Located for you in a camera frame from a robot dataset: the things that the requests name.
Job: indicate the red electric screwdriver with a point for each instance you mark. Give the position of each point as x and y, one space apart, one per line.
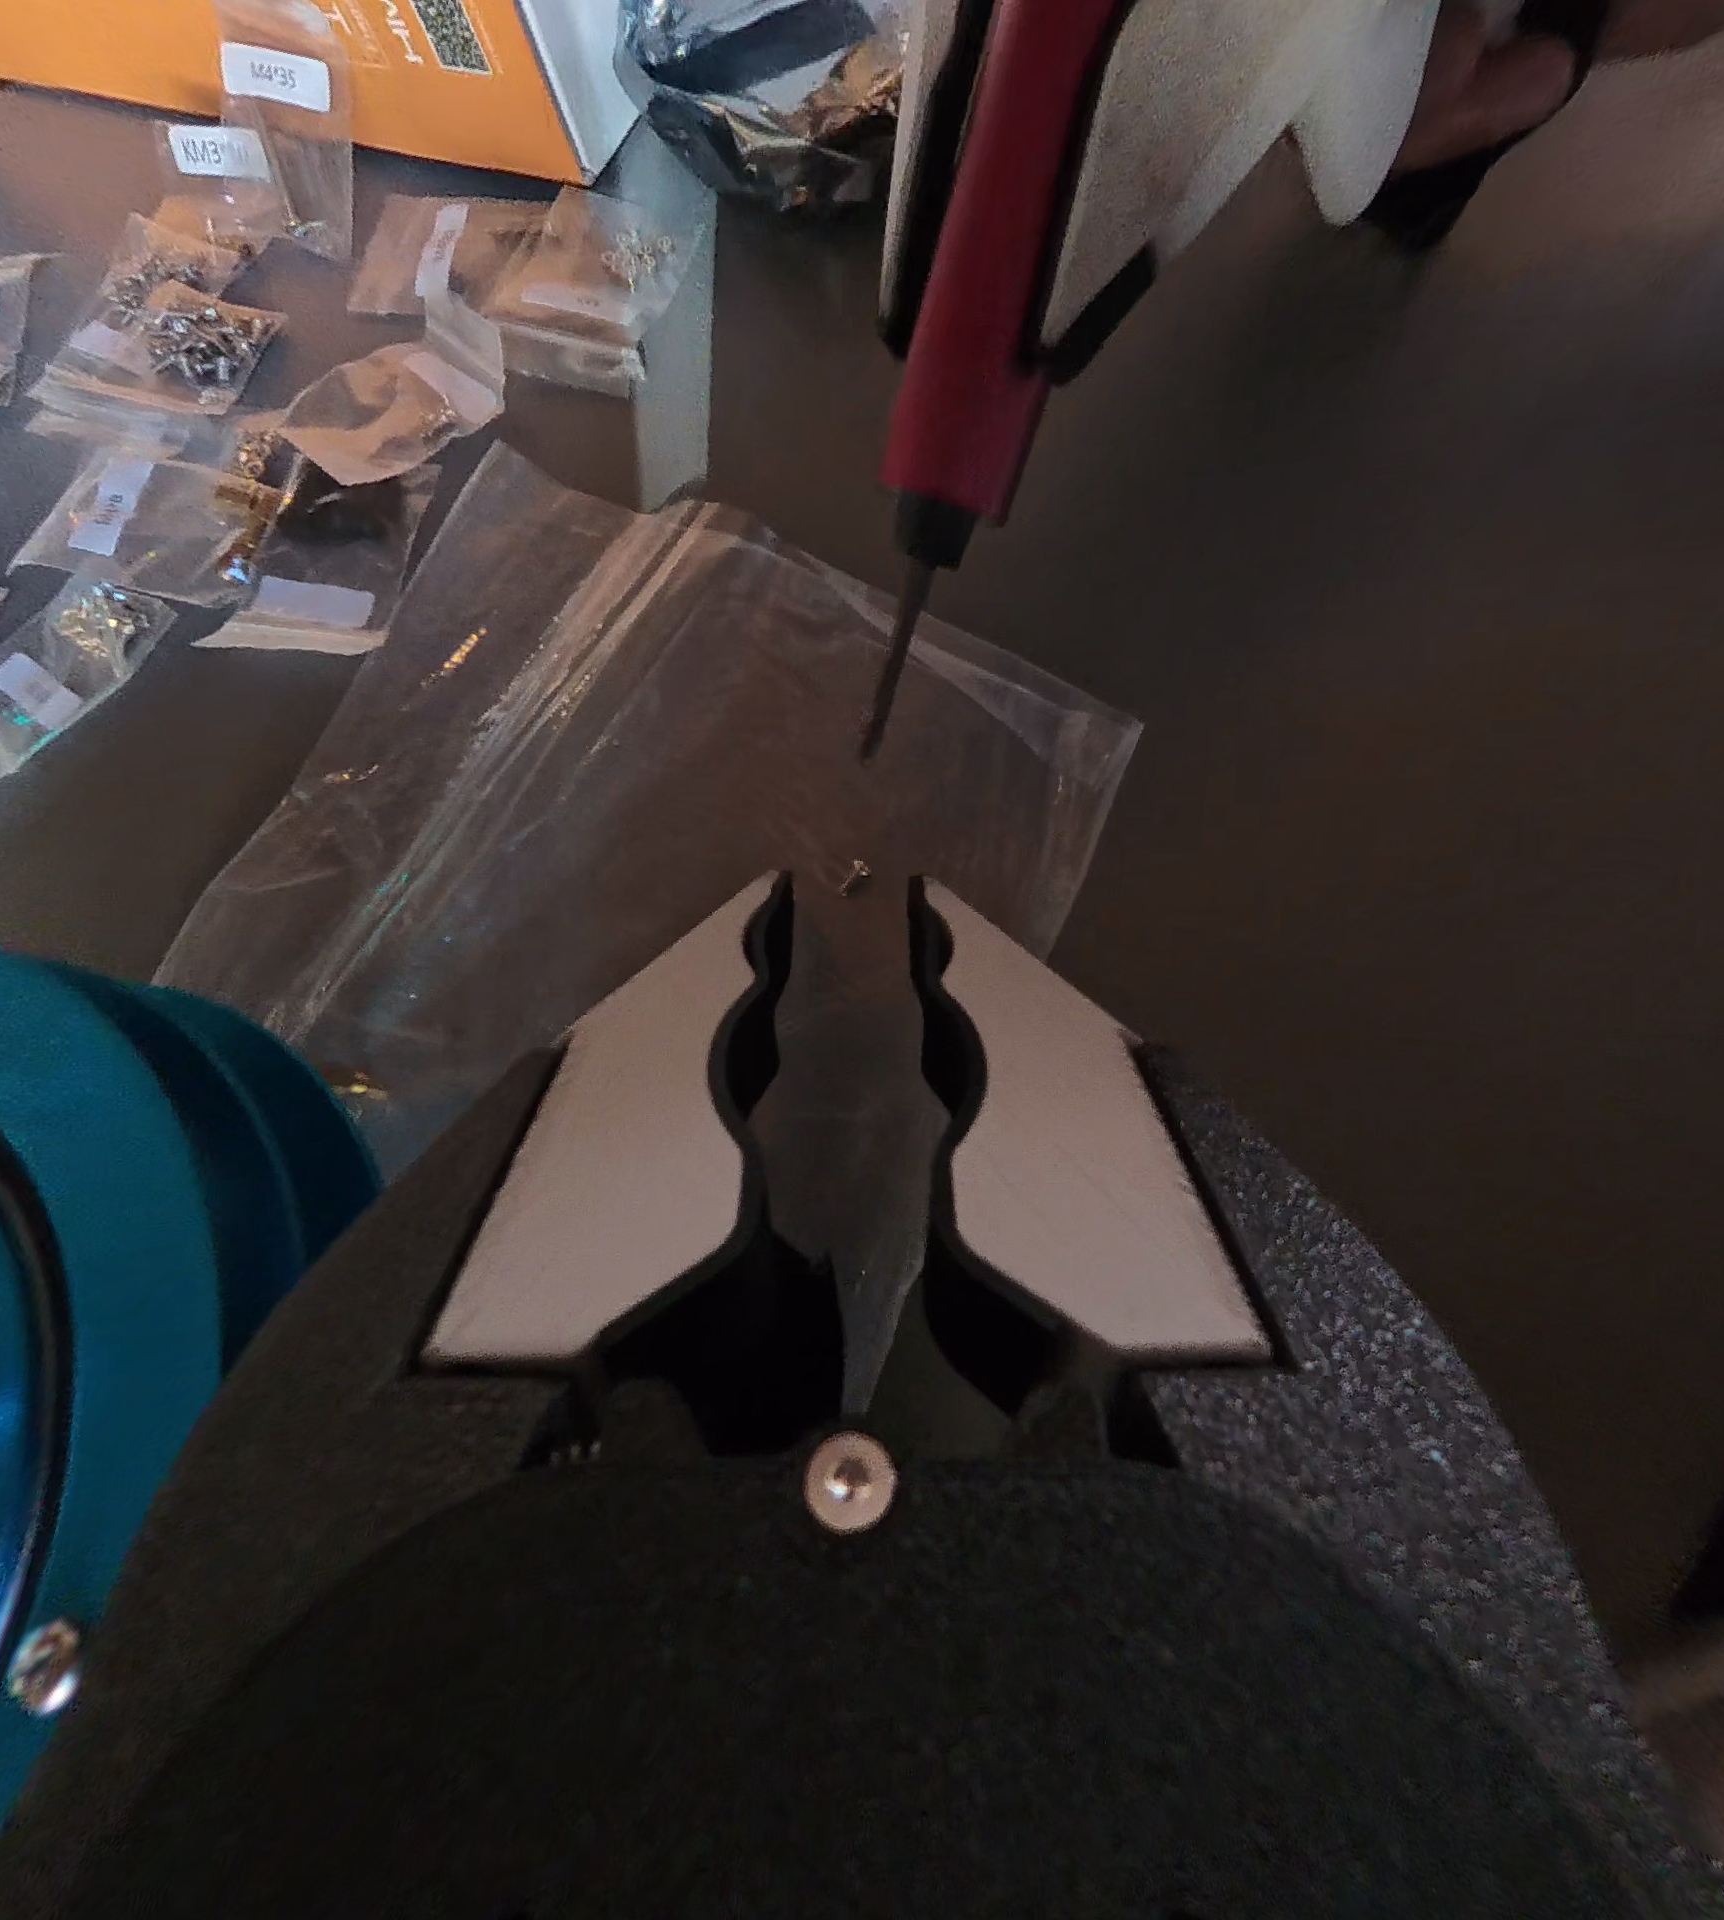
997 270

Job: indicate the large clear plastic bag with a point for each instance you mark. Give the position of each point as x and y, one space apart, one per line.
622 751

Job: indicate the small screw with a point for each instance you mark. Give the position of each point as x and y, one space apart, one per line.
856 879

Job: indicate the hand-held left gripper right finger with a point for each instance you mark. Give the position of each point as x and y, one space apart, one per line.
1086 1185

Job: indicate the grey desk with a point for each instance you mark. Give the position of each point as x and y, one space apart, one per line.
1403 825

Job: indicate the pile of labelled screw bags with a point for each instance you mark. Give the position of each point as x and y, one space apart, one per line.
203 375

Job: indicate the silver antistatic bag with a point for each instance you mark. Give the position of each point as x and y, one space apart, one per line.
772 104

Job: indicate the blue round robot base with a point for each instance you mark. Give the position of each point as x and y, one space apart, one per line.
96 1201

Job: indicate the orange cardboard box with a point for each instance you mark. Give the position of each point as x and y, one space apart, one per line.
127 60

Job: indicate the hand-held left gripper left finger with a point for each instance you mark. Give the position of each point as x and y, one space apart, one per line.
606 1185

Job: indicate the person's right hand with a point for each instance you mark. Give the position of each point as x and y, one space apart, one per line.
1492 74

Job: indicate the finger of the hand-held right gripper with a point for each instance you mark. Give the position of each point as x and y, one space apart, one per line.
922 150
1176 134

